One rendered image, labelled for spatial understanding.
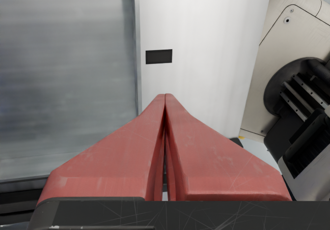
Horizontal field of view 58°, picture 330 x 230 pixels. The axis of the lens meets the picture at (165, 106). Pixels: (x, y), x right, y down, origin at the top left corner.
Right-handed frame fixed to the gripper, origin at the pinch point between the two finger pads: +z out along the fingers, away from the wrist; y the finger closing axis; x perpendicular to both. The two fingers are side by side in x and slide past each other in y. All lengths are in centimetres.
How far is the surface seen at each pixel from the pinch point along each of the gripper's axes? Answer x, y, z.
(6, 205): 25.6, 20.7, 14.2
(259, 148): 117, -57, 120
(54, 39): 4.1, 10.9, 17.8
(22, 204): 25.9, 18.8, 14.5
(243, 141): 110, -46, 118
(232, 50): 7.0, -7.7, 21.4
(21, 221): 27.6, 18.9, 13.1
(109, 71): 8.2, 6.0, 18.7
